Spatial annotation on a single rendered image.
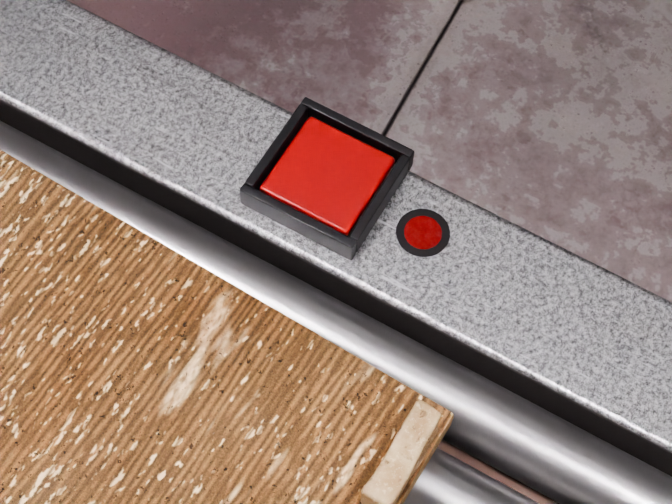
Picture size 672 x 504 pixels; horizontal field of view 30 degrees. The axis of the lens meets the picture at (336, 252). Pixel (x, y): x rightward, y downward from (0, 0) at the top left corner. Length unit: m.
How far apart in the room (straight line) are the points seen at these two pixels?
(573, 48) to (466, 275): 1.28
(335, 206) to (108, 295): 0.14
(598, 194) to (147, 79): 1.14
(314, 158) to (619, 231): 1.12
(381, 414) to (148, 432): 0.12
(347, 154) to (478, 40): 1.23
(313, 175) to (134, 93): 0.13
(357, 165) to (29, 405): 0.23
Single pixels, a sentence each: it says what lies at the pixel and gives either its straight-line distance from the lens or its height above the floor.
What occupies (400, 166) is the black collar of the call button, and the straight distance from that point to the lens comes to 0.74.
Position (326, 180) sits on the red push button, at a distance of 0.74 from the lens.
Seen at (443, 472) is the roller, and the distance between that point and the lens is 0.68.
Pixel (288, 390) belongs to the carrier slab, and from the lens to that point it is 0.67.
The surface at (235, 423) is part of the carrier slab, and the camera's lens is 0.67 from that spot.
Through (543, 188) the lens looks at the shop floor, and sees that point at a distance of 1.84.
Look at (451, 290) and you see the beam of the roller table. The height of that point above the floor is 0.92.
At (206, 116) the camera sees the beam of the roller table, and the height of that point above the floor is 0.91.
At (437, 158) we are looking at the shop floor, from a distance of 1.84.
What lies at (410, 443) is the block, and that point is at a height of 0.96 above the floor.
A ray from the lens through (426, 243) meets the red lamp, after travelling 0.74.
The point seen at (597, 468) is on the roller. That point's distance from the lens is 0.69.
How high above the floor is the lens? 1.57
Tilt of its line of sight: 63 degrees down
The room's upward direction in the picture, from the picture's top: 3 degrees clockwise
